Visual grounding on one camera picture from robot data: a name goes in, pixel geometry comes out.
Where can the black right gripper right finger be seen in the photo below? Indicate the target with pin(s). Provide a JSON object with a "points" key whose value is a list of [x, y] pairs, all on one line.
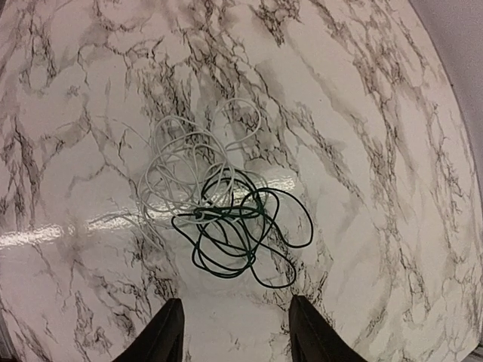
{"points": [[312, 338]]}

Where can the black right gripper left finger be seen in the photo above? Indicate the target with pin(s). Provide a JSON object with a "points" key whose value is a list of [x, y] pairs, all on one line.
{"points": [[162, 338]]}

